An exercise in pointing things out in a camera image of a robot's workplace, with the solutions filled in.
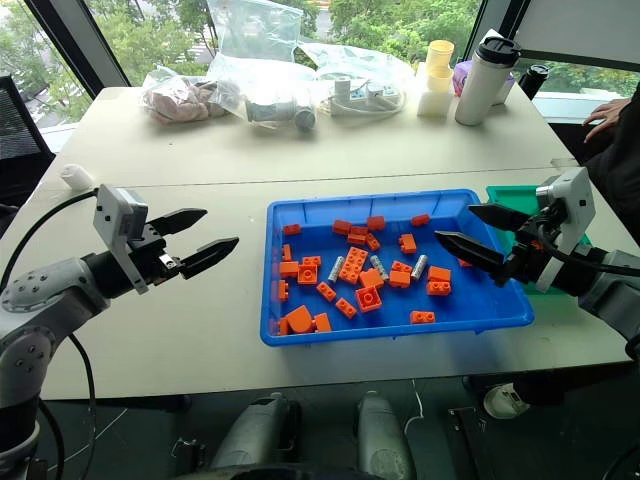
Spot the black window frame post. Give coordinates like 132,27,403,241
23,0,132,102
466,0,532,57

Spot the white tumbler with black lid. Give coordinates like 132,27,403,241
453,35,523,127

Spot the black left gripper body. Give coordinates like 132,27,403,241
127,223,183,287

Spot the black bottle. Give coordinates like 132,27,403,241
517,63,551,102

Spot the bystander in dark clothing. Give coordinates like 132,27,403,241
547,94,640,232

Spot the blue plastic tray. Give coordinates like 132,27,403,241
259,188,536,348

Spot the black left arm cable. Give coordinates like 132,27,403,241
0,187,101,474

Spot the plastic bag with pink cloth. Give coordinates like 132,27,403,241
141,64,247,127

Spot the grey rounded robot leg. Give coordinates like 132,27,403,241
208,393,302,472
353,390,417,480

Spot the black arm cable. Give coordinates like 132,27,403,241
0,187,101,474
539,222,640,277

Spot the plastic bag with power strip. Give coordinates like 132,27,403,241
299,41,417,120

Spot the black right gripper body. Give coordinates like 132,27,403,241
494,206,559,289

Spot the small white roll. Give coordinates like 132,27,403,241
59,163,96,191

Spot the yellow plastic cup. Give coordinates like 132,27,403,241
425,39,457,94

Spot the white shoe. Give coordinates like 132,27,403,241
481,382,532,421

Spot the black mesh office chair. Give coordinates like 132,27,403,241
0,74,57,207

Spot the bystander bare hand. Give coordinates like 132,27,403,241
581,97,631,144

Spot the plastic bag with grey parts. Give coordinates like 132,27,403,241
207,52,321,134

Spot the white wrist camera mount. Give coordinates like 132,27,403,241
534,167,596,294
93,183,150,295

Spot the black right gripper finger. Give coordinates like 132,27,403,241
433,230,507,274
467,203,533,233

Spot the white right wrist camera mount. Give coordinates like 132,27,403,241
534,167,596,294

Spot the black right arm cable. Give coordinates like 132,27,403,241
539,222,640,277

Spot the green plastic tray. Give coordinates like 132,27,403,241
485,184,594,296

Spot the purple container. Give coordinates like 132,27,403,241
451,59,517,107

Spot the thin white floor cable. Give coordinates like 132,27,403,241
402,378,427,437

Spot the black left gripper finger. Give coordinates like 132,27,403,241
179,236,241,281
149,207,209,237

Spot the orange 2x4 building brick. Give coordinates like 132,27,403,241
338,246,370,286

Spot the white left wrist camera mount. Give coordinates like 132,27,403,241
93,183,150,295

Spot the black metal floor bracket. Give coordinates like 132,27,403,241
446,405,497,480

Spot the large clear plastic bag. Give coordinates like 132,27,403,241
205,0,305,67

